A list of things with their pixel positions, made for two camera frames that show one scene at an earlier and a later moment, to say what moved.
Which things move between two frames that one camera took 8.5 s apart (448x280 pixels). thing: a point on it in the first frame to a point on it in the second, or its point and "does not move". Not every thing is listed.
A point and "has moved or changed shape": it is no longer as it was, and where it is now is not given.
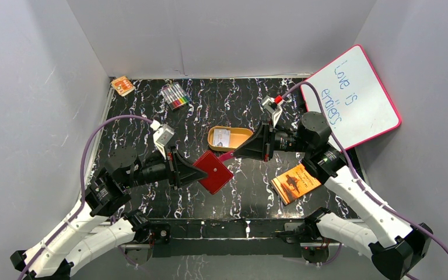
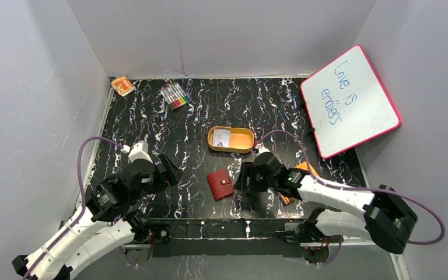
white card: (221, 137) does not move
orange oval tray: (226, 139) does not move
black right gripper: (258, 146) to (248, 168)
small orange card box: (123, 86) does not move
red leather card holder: (219, 174) has moved or changed shape
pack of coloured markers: (175, 96) does not move
